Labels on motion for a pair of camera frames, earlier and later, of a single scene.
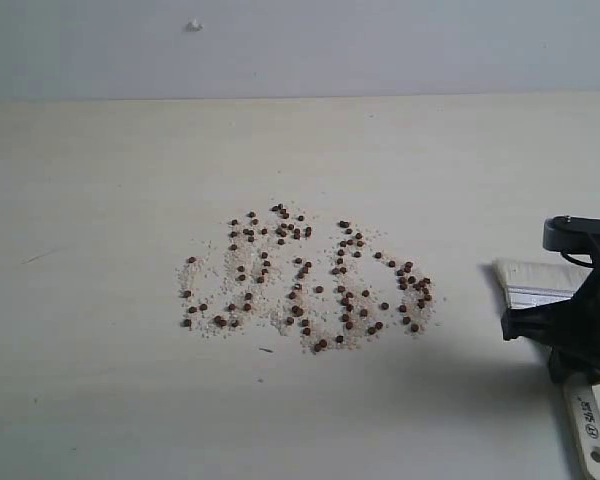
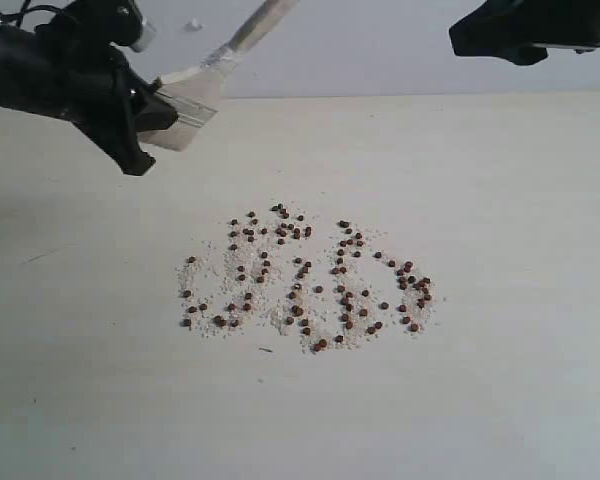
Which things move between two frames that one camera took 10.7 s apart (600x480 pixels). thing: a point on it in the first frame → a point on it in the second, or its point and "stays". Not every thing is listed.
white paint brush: x=533 y=281 → x=196 y=93
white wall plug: x=193 y=26 stays
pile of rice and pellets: x=325 y=288 stays
